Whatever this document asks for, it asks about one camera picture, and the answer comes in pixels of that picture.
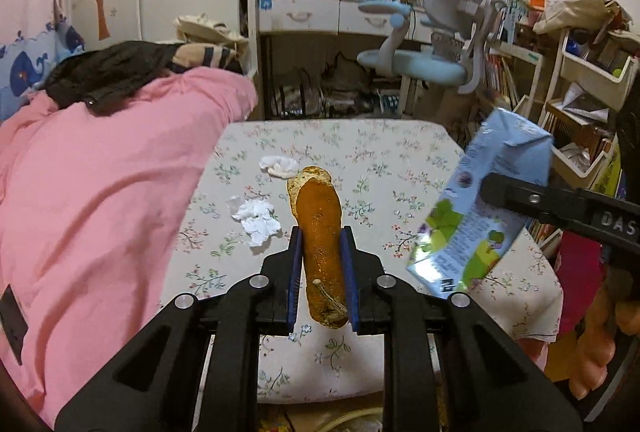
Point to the red bag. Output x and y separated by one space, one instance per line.
575 277

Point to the white storage cart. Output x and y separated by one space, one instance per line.
595 72

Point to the person's right hand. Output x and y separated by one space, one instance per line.
595 342

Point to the blue green milk carton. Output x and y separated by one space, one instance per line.
475 237

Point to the whale print curtain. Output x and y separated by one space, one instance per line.
30 37

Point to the beige tote bag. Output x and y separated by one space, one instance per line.
205 27

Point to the pink blanket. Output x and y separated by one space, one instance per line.
100 187

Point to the crumpled white paper napkin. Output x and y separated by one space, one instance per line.
277 165

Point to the beige cloth bag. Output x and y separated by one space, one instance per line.
575 12

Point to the black jacket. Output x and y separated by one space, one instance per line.
110 70

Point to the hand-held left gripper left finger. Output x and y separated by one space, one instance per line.
295 272

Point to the grey blue office chair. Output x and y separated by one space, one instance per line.
435 57

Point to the white desk with drawers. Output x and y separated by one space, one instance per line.
310 17

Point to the cream plastic bin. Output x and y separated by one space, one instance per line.
335 421

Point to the crumpled white tissue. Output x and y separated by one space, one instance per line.
257 217

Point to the orange peel strip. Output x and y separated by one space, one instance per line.
317 232

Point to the white bookshelf with books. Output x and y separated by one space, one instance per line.
510 62

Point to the black rectangular tag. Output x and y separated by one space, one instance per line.
12 322

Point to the striped beige pillow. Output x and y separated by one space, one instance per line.
205 55

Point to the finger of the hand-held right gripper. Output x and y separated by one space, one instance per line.
540 202

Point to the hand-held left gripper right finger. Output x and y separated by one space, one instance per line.
348 277

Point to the floral tablecloth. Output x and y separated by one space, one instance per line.
380 162

